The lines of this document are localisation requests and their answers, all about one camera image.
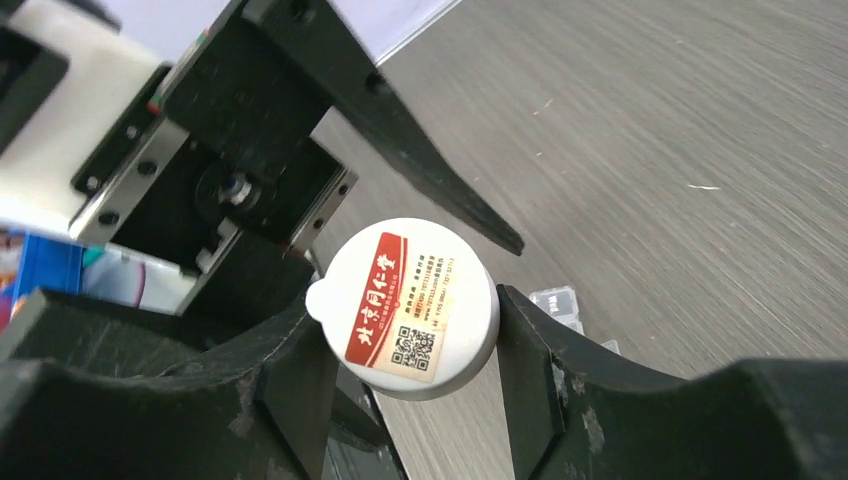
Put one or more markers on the clear weekly pill organizer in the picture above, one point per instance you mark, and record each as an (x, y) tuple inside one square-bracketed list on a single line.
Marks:
[(561, 304)]

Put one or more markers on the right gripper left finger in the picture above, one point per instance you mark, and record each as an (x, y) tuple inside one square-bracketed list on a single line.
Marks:
[(95, 390)]

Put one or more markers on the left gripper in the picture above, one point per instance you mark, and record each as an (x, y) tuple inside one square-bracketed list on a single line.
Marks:
[(213, 168)]

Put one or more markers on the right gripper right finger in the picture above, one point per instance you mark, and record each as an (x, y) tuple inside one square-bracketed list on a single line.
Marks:
[(576, 410)]

